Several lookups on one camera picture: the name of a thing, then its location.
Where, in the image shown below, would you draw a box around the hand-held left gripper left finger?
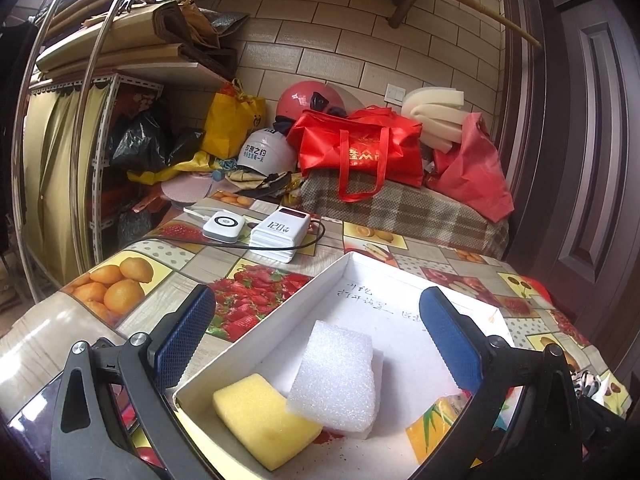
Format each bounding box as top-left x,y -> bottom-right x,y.
49,284 -> 217,480

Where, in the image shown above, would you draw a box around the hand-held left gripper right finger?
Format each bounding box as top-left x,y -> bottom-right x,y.
410,286 -> 585,480

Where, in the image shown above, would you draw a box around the white sponge block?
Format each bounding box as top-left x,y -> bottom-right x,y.
320,347 -> 387,442

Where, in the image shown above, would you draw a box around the yellow tissue packet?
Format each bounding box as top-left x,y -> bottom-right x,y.
405,394 -> 473,463

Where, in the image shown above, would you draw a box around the white cardboard box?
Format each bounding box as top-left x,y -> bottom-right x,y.
172,250 -> 516,480

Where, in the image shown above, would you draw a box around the yellow sponge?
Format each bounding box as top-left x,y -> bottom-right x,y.
212,372 -> 325,472

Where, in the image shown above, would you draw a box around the white foam block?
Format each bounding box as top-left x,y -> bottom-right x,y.
286,320 -> 376,433

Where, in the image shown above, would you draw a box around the black white patterned scrunchie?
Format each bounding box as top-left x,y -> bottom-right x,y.
570,370 -> 608,402

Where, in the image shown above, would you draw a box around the white power bank round print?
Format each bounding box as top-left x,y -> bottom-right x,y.
202,210 -> 249,246

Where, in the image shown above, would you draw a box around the plaid sofa cover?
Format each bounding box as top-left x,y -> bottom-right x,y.
300,170 -> 510,261

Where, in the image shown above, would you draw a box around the white power bank with display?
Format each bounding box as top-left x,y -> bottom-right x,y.
250,206 -> 312,263

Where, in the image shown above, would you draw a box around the pink sun hat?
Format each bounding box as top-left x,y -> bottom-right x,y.
161,170 -> 217,202

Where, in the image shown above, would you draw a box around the yellow raincoat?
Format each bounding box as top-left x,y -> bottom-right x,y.
127,152 -> 212,186

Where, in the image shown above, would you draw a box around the red nonwoven bag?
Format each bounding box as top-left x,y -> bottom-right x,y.
432,112 -> 516,223

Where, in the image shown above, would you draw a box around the black plastic bag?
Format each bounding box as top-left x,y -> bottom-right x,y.
107,110 -> 168,173
167,127 -> 206,166

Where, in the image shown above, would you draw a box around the white helmet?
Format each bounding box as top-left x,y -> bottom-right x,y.
236,129 -> 296,181

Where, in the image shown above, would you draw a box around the yellow curtain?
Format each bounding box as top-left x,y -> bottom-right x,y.
20,85 -> 116,291

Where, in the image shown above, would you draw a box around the glossy red tote bag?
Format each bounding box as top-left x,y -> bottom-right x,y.
287,109 -> 425,203

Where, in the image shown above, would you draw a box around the yellow shopping bag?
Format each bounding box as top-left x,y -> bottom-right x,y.
200,80 -> 267,158

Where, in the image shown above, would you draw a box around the cream foam roll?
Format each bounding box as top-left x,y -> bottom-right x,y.
402,87 -> 471,146

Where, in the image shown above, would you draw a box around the brown metal door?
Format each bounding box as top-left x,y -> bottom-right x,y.
500,0 -> 640,361

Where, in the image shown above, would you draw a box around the red helmet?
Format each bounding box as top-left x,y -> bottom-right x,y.
276,81 -> 357,128

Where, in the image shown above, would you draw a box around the chrome tube rack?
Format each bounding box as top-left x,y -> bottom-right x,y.
10,0 -> 186,301

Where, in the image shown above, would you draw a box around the brown folded bags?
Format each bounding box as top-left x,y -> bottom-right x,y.
152,0 -> 251,76

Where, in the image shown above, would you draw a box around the bamboo pole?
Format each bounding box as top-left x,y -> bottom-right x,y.
430,0 -> 542,48

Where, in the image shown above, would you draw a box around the black cable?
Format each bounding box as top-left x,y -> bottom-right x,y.
295,219 -> 327,257

